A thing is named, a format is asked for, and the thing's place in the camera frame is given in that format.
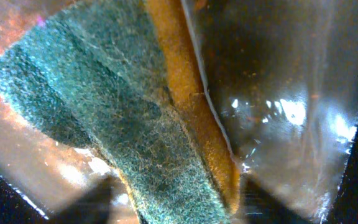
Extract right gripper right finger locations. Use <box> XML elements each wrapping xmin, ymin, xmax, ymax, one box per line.
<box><xmin>242</xmin><ymin>177</ymin><xmax>310</xmax><ymax>224</ymax></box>

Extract green yellow sponge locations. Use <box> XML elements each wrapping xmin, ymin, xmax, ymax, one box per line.
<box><xmin>0</xmin><ymin>0</ymin><xmax>239</xmax><ymax>223</ymax></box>

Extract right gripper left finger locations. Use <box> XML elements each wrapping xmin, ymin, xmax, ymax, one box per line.
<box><xmin>47</xmin><ymin>176</ymin><xmax>113</xmax><ymax>224</ymax></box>

